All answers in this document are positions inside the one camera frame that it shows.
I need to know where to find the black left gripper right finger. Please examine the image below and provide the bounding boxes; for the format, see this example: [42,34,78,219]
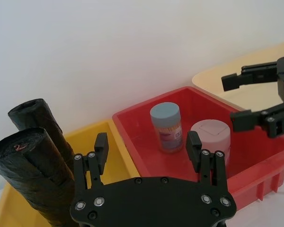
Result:
[186,131,229,191]

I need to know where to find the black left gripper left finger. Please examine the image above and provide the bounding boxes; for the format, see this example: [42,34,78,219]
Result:
[73,132,110,191]

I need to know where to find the cream plastic bin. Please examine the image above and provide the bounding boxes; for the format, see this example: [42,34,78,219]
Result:
[191,40,284,114]

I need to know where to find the yellow plastic bin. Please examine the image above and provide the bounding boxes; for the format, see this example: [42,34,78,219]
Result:
[0,119,142,227]

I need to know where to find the jar with pink lid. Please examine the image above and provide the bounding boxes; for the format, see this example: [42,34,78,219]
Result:
[190,119,231,171]

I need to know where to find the clear jar with blue lid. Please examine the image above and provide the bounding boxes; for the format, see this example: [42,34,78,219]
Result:
[150,101,184,154]

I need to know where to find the red plastic bin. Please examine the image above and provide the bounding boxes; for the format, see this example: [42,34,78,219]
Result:
[112,86,284,211]

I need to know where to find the black garbage bag roll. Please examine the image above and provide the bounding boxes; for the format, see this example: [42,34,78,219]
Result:
[0,127,78,227]
[7,98,74,166]

